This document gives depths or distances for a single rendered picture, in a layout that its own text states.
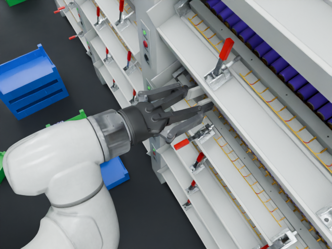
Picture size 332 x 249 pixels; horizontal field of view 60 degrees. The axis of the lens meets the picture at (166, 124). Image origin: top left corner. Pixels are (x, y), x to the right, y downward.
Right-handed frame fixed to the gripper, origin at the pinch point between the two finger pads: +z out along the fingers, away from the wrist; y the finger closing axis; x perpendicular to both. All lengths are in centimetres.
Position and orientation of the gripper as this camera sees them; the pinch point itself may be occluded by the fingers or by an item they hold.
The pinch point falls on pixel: (205, 96)
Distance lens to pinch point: 64.8
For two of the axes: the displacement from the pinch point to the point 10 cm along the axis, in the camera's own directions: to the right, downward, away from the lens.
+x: -1.2, 5.8, 8.1
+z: 8.5, -3.6, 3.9
